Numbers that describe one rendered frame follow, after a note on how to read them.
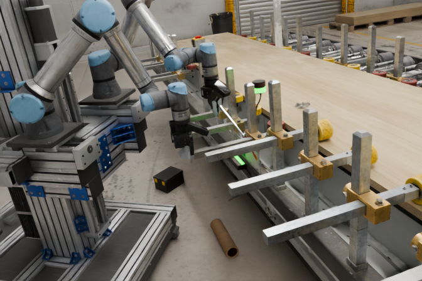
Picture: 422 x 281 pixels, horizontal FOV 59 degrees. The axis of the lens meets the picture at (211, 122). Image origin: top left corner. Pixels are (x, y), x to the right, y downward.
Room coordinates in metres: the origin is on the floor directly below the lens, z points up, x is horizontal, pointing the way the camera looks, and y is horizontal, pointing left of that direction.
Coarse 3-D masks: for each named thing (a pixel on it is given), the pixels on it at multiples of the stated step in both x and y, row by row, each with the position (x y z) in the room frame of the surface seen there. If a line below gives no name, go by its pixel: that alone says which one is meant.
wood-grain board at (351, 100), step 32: (224, 64) 2.93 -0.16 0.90; (256, 64) 2.79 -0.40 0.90; (288, 64) 2.67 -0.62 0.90; (320, 64) 2.56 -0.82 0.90; (256, 96) 2.03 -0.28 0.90; (288, 96) 1.96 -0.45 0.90; (320, 96) 1.89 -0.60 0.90; (352, 96) 1.83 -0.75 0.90; (384, 96) 1.77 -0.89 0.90; (416, 96) 1.72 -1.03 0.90; (288, 128) 1.56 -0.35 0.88; (352, 128) 1.44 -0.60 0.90; (384, 128) 1.40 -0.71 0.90; (416, 128) 1.36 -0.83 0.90; (384, 160) 1.14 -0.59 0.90; (416, 160) 1.12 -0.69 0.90
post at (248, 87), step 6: (246, 84) 1.60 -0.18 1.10; (252, 84) 1.59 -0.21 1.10; (246, 90) 1.59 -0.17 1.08; (252, 90) 1.59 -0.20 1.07; (246, 96) 1.60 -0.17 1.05; (252, 96) 1.59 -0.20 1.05; (246, 102) 1.60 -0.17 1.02; (252, 102) 1.59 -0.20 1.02; (246, 108) 1.61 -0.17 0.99; (252, 108) 1.59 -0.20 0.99; (252, 114) 1.59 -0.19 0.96; (252, 120) 1.59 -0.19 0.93; (252, 126) 1.59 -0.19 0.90; (252, 132) 1.58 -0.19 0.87
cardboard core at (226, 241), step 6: (216, 222) 2.02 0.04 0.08; (216, 228) 1.96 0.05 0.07; (222, 228) 1.95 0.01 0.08; (216, 234) 1.93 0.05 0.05; (222, 234) 1.89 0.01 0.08; (228, 234) 1.89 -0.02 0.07; (222, 240) 1.84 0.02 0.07; (228, 240) 1.82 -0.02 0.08; (222, 246) 1.82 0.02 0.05; (228, 246) 1.78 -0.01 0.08; (234, 246) 1.77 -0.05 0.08; (228, 252) 1.80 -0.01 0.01; (234, 252) 1.79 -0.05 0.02
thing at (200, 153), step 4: (236, 140) 1.54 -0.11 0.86; (240, 140) 1.54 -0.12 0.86; (244, 140) 1.53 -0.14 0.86; (248, 140) 1.54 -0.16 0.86; (252, 140) 1.54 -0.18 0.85; (220, 144) 1.52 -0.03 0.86; (224, 144) 1.52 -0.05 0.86; (228, 144) 1.51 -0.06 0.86; (232, 144) 1.52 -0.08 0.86; (236, 144) 1.52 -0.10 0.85; (204, 148) 1.51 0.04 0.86; (208, 148) 1.50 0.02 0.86; (212, 148) 1.50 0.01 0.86; (216, 148) 1.50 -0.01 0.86; (220, 148) 1.50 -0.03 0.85; (196, 152) 1.47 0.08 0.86; (200, 152) 1.48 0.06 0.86; (204, 152) 1.48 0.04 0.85; (196, 156) 1.47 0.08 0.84; (200, 156) 1.48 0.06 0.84; (204, 156) 1.48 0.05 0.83
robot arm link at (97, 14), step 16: (96, 0) 1.37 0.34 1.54; (80, 16) 1.34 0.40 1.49; (96, 16) 1.35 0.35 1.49; (112, 16) 1.37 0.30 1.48; (80, 32) 1.35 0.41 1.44; (96, 32) 1.35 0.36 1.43; (64, 48) 1.35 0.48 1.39; (80, 48) 1.36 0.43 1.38; (48, 64) 1.34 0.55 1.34; (64, 64) 1.34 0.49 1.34; (32, 80) 1.34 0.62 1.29; (48, 80) 1.32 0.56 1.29; (16, 96) 1.28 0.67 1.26; (32, 96) 1.29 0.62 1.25; (48, 96) 1.32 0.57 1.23; (16, 112) 1.27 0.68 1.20; (32, 112) 1.28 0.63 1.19
